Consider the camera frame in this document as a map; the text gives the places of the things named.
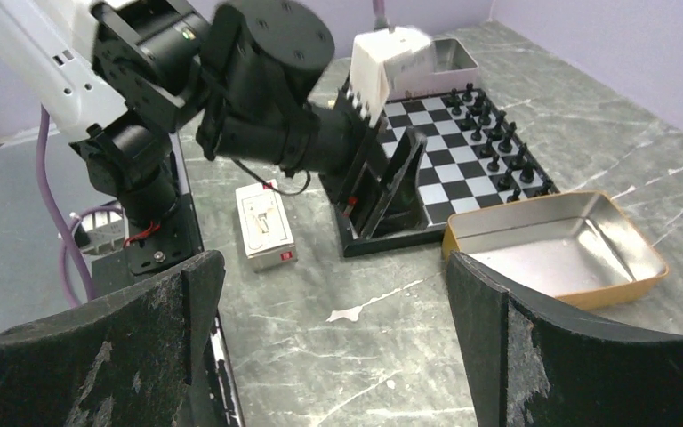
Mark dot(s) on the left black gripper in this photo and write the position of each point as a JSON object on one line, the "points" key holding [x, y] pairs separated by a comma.
{"points": [[334, 142]]}

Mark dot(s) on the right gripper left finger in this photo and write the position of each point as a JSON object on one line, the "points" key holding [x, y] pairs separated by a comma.
{"points": [[135, 357]]}

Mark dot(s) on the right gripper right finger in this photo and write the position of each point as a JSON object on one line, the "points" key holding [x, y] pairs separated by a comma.
{"points": [[533, 360]]}

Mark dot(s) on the silver metal tin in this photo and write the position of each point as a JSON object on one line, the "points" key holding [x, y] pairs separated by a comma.
{"points": [[454, 70]]}

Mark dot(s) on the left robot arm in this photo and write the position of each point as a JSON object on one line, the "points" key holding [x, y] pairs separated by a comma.
{"points": [[121, 78]]}

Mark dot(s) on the black white chess board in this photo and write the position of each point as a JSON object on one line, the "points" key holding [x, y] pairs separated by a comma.
{"points": [[472, 160]]}

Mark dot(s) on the black chess piece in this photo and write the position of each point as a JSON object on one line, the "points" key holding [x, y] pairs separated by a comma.
{"points": [[528, 172]]}

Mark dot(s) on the small printed card box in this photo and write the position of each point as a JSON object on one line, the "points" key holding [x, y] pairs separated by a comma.
{"points": [[267, 236]]}

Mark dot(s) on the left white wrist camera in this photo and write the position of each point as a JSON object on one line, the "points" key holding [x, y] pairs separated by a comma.
{"points": [[380, 61]]}

